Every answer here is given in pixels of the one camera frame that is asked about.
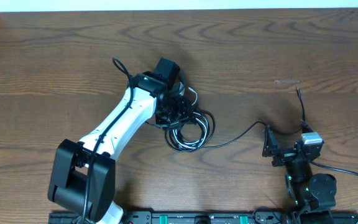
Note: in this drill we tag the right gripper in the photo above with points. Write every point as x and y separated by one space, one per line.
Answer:
271 149

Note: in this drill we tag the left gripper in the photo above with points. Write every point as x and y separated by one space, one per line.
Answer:
189 111

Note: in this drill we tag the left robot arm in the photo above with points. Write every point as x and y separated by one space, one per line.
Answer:
84 172

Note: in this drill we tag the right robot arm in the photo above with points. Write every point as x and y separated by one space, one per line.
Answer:
314 194

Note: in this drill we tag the clear tape strip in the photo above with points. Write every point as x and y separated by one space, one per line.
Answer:
287 81

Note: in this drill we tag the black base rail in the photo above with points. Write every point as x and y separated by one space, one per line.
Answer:
260 216

